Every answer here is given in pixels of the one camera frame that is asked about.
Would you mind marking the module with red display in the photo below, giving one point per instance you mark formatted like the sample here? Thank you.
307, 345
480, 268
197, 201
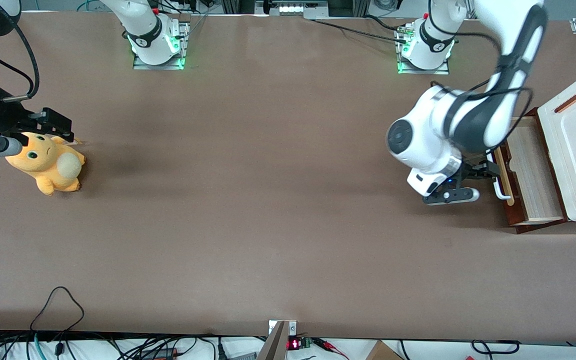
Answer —
294, 344

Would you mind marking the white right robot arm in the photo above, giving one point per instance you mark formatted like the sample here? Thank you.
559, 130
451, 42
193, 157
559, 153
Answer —
143, 25

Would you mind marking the brown cardboard piece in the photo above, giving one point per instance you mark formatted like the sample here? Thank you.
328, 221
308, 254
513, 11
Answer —
383, 352

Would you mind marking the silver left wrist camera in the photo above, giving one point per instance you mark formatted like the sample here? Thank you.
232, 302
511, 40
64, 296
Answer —
450, 196

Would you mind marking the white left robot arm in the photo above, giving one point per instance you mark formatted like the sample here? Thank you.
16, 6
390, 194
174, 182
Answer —
418, 140

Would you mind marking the yellow plush toy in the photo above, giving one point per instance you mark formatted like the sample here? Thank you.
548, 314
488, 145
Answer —
53, 170

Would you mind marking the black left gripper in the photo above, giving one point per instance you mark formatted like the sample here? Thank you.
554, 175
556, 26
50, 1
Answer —
471, 171

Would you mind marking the brown wooden drawer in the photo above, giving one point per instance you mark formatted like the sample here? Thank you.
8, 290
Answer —
538, 170

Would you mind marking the orange bar on cabinet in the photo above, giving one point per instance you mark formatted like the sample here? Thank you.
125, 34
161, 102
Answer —
573, 100

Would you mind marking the black power adapter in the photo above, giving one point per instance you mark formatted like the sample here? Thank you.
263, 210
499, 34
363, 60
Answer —
160, 354

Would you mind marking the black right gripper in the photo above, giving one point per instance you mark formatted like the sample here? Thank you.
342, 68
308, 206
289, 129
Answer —
4, 118

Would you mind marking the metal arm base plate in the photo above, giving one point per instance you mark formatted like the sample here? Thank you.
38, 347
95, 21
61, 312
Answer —
423, 71
184, 40

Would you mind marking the grey device with white lights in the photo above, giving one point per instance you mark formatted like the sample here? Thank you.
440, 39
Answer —
293, 7

